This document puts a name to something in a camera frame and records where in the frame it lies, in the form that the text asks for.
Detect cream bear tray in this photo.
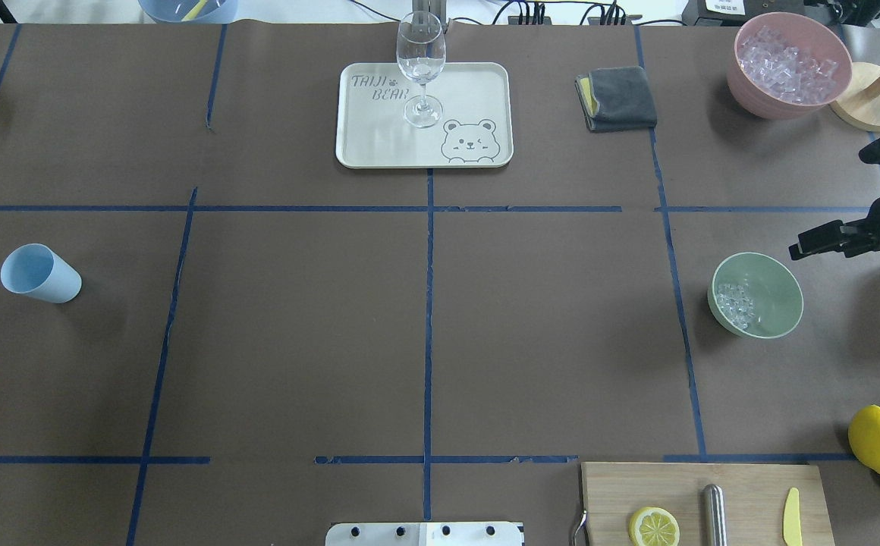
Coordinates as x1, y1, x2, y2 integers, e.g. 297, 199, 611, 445
335, 62, 515, 168

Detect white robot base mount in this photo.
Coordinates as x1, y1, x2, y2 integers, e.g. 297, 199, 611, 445
325, 521, 526, 545

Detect grey yellow folded cloth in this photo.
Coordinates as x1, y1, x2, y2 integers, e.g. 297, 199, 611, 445
574, 65, 658, 133

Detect wooden round stand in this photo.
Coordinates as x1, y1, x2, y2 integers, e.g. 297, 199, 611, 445
831, 62, 880, 132

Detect ice cubes pile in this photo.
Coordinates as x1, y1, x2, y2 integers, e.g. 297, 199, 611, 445
713, 283, 758, 331

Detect wooden cutting board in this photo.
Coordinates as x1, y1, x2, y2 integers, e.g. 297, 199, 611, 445
581, 462, 835, 545

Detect green bowl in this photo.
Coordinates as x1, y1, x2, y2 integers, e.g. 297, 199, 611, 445
707, 252, 803, 340

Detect yellow lemon upper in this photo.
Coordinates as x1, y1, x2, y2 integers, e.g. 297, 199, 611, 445
848, 404, 880, 475

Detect yellow plastic knife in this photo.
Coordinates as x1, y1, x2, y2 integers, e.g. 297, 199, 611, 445
782, 487, 802, 546

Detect clear wine glass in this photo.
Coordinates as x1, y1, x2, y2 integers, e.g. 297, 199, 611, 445
396, 10, 446, 128

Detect lemon half slice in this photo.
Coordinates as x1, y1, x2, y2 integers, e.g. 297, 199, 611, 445
627, 506, 680, 546

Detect pink bowl with ice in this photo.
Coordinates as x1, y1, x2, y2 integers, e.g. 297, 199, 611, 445
727, 11, 853, 120

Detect blue bowl with fork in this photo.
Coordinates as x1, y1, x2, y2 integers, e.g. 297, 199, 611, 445
137, 1, 241, 24

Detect light blue cup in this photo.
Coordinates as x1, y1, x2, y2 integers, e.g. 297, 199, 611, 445
0, 244, 83, 304

